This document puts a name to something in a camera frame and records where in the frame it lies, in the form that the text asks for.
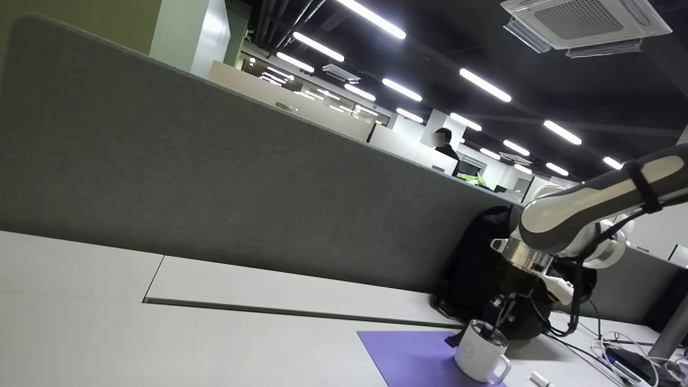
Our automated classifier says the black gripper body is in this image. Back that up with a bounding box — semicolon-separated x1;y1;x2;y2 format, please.
496;264;556;319

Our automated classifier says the clear mug lid black slider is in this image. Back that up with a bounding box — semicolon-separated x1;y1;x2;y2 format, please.
468;319;511;347

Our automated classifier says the white coffee mug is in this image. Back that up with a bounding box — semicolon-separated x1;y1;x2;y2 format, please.
452;319;514;387

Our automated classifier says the purple mat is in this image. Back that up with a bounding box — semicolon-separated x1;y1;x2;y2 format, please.
358;329;507;387

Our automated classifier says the long ceiling light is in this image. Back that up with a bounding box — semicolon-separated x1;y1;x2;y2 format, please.
335;0;409;44
601;155;628;174
343;83;379;104
545;162;572;182
276;50;316;75
448;112;484;134
543;118;586;148
458;67;514;105
290;31;346;65
381;75;427;105
502;139;534;160

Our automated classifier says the gray metal pole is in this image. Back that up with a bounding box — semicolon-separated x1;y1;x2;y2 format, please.
648;293;688;362

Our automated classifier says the person in black clothes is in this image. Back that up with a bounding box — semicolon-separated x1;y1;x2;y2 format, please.
432;128;463;162

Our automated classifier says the white ceiling air conditioner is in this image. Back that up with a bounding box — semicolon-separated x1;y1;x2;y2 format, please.
499;0;675;60

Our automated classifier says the gray desk partition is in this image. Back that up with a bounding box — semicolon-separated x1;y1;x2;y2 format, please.
0;16;688;328

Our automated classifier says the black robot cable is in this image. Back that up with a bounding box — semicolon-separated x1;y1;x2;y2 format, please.
546;214;632;340

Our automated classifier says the gray cable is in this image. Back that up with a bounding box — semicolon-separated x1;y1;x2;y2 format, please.
546;332;632;387

